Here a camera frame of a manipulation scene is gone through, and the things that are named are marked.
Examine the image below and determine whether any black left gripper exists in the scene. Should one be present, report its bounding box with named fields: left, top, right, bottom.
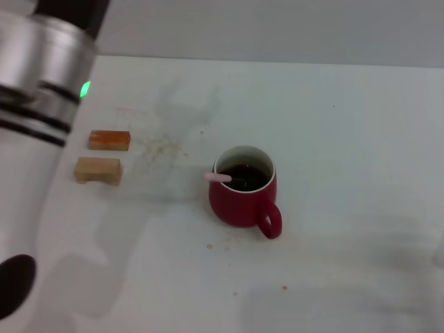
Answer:
left=34, top=0, right=110, bottom=40

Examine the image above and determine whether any pink handled metal spoon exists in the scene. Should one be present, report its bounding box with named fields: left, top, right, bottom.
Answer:
left=203, top=172, right=249, bottom=187

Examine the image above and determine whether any red ceramic coffee cup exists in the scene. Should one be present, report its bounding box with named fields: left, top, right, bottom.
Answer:
left=208, top=144, right=283, bottom=240

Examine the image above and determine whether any orange stained wooden block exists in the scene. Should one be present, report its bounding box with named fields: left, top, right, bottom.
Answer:
left=88, top=130, right=132, bottom=153

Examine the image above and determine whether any plain light wooden block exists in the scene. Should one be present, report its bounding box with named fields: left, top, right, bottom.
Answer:
left=74, top=156, right=123, bottom=186

